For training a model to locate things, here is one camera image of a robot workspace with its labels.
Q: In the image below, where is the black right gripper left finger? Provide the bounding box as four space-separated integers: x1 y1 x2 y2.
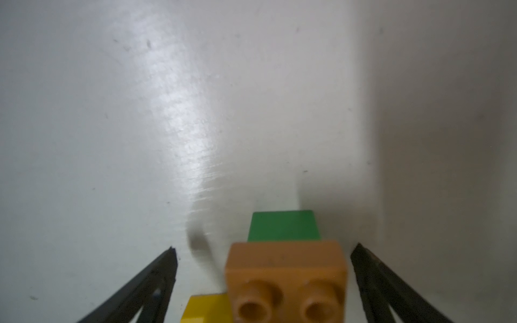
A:
80 247 178 323

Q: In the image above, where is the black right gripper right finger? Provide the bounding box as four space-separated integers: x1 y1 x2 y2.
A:
351 244 452 323

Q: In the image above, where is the green lego cube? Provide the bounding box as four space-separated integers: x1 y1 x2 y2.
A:
247 210 321 242

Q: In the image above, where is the brown orange lego stack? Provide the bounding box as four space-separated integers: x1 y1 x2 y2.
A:
225 240 347 322

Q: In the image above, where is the yellow lego brick right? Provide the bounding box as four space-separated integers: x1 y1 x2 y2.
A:
180 293 233 323

